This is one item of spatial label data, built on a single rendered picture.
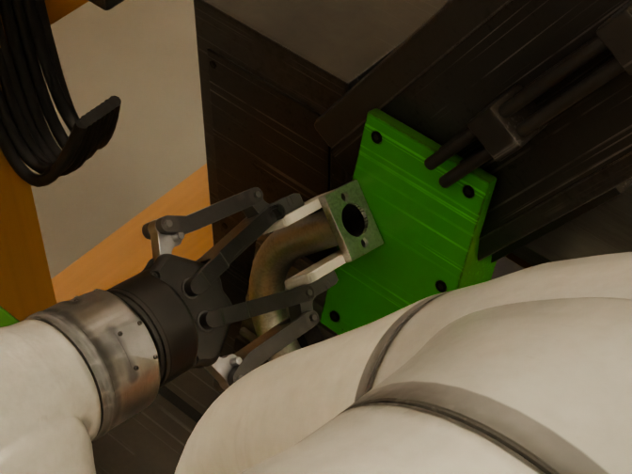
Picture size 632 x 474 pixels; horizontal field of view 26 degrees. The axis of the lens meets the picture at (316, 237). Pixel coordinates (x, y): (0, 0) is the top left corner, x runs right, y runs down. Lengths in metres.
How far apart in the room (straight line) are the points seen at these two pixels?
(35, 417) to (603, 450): 0.57
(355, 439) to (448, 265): 0.74
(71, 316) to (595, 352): 0.60
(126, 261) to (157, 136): 1.44
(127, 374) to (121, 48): 2.28
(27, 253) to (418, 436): 0.98
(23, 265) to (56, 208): 1.51
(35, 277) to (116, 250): 0.21
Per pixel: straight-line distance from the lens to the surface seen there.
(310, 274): 1.02
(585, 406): 0.31
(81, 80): 3.05
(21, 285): 1.28
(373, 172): 1.05
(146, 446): 1.30
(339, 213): 1.05
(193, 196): 1.53
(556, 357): 0.32
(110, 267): 1.47
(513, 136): 0.92
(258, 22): 1.17
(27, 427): 0.83
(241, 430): 0.52
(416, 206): 1.04
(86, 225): 2.73
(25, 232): 1.24
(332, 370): 0.46
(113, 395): 0.87
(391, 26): 1.17
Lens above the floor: 1.97
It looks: 47 degrees down
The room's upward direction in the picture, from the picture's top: straight up
